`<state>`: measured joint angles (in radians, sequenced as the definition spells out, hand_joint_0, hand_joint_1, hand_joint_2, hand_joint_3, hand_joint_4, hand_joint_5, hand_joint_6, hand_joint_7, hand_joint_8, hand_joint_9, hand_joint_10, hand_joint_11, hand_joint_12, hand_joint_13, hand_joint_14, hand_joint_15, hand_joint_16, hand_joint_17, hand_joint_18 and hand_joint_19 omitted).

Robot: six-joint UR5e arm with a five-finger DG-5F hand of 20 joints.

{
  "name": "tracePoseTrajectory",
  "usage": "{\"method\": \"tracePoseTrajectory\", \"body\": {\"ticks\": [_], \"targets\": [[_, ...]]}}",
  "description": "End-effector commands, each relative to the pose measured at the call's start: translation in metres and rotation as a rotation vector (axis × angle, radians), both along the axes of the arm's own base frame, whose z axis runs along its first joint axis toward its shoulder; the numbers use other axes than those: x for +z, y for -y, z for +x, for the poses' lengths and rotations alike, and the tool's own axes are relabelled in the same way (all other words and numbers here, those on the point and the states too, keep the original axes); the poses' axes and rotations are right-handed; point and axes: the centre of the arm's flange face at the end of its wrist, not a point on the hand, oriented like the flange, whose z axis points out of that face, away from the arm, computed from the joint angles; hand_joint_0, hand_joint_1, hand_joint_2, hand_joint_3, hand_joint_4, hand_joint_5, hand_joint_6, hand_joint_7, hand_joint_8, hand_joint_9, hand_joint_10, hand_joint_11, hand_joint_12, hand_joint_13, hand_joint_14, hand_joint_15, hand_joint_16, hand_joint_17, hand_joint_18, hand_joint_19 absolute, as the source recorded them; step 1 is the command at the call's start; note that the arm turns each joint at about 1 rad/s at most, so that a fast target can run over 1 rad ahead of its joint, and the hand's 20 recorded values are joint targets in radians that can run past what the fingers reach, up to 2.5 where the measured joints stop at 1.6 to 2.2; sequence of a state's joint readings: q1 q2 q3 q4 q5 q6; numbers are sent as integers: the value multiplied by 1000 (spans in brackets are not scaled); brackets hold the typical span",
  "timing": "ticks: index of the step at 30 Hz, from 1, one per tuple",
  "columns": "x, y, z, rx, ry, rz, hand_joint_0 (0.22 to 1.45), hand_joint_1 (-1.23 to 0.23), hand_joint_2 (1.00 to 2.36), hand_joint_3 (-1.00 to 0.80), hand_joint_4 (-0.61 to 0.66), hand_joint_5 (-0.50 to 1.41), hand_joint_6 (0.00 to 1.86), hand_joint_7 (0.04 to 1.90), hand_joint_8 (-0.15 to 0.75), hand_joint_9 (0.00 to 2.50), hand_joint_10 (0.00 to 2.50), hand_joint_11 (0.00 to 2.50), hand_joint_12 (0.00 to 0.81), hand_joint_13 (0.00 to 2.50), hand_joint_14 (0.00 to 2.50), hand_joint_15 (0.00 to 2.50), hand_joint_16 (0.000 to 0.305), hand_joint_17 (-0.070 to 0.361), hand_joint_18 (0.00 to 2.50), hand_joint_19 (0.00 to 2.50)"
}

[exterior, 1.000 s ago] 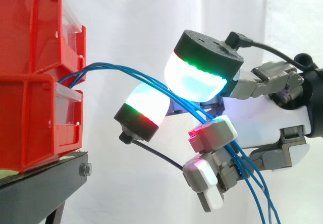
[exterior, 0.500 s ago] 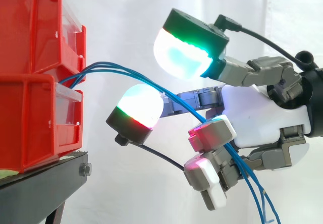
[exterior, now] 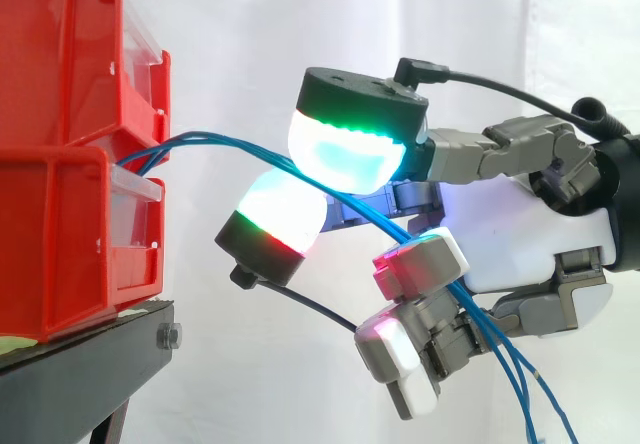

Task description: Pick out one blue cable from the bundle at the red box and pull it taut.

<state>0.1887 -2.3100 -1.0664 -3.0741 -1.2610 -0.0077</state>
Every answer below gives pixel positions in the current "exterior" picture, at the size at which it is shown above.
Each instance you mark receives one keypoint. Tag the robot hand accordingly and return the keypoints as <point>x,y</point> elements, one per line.
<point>505,244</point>

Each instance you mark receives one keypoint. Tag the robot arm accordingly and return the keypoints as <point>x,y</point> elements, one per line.
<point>622,201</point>

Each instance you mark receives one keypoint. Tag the black stand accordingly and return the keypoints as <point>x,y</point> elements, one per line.
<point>80,364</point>

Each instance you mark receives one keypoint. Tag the red bin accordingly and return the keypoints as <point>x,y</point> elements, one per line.
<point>55,244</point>
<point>60,54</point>

